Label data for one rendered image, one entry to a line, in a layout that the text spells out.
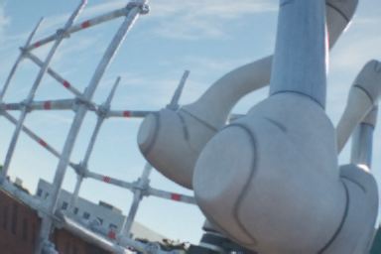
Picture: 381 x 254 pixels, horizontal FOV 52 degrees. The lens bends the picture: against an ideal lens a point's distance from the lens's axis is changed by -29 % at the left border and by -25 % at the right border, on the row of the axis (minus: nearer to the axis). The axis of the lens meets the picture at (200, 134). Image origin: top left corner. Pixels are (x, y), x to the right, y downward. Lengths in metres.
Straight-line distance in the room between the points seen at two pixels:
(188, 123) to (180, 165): 0.07
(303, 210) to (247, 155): 0.11
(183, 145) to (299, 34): 0.30
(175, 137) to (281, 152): 0.33
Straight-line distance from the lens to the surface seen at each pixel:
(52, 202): 1.81
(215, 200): 0.58
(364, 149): 1.50
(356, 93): 1.39
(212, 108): 0.91
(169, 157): 0.88
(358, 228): 0.73
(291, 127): 0.62
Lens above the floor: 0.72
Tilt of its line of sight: 17 degrees up
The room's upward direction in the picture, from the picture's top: 21 degrees clockwise
